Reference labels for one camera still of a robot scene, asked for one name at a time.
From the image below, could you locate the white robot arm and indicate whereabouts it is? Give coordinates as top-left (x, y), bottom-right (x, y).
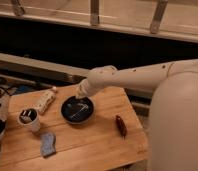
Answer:
top-left (76, 59), bottom-right (198, 171)

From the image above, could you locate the white bottle lying down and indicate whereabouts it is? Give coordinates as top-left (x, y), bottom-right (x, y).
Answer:
top-left (35, 87), bottom-right (57, 115)

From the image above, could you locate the wooden table board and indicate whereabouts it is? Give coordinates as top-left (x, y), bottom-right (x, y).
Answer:
top-left (0, 86), bottom-right (148, 171)

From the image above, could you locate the white paper cup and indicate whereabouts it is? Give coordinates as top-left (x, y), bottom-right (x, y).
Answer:
top-left (18, 108), bottom-right (41, 133)

